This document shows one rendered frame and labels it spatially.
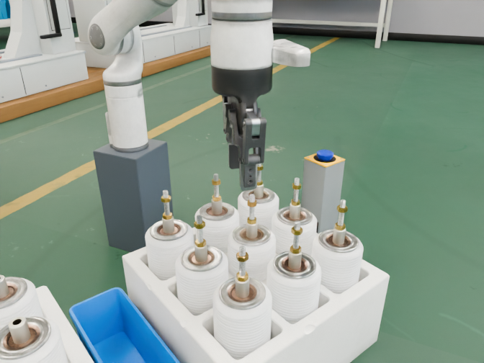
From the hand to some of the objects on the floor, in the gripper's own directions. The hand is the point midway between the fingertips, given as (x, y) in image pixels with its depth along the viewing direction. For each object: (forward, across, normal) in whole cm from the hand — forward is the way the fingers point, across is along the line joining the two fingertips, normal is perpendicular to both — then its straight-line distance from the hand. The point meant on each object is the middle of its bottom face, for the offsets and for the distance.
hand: (241, 168), depth 57 cm
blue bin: (+47, -8, -20) cm, 52 cm away
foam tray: (+47, -16, +6) cm, 50 cm away
